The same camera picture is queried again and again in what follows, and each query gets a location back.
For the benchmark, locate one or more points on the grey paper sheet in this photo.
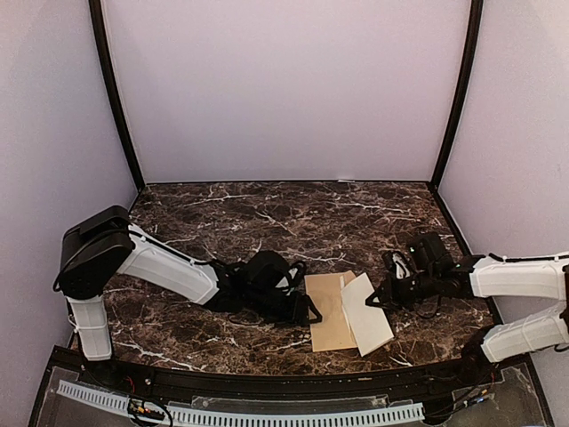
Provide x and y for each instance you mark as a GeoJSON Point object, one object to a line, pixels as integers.
{"type": "Point", "coordinates": [369, 325]}

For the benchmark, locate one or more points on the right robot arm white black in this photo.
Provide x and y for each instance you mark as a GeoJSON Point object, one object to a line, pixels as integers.
{"type": "Point", "coordinates": [501, 279]}

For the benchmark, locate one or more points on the brown paper envelope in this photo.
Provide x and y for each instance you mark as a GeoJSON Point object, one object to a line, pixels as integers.
{"type": "Point", "coordinates": [333, 332]}

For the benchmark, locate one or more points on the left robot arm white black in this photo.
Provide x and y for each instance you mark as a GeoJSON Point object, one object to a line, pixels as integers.
{"type": "Point", "coordinates": [108, 244]}

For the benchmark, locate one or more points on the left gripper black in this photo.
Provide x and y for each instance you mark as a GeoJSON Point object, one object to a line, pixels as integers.
{"type": "Point", "coordinates": [296, 312]}

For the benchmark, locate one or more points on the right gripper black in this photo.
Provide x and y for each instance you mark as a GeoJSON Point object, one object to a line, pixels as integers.
{"type": "Point", "coordinates": [393, 294]}

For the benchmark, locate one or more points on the black front table rail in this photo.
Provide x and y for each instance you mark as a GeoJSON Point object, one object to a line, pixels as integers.
{"type": "Point", "coordinates": [435, 381]}

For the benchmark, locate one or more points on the white slotted cable duct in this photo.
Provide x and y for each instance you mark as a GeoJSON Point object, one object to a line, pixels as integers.
{"type": "Point", "coordinates": [236, 412]}

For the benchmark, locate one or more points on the black frame post left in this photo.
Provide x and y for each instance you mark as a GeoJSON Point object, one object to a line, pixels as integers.
{"type": "Point", "coordinates": [114, 99]}

